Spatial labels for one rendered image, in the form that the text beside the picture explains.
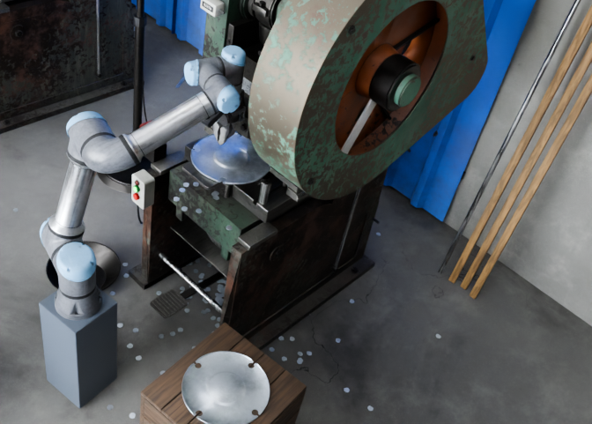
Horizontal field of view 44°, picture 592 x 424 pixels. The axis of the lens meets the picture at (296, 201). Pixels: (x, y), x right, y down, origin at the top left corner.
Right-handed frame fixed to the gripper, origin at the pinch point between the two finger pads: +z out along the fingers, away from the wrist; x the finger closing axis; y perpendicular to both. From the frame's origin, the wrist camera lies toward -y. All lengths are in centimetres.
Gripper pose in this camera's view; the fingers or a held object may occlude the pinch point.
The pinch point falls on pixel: (218, 142)
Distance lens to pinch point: 248.7
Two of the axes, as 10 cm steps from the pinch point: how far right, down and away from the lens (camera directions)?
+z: -1.6, 7.3, 6.6
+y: 6.8, -4.0, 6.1
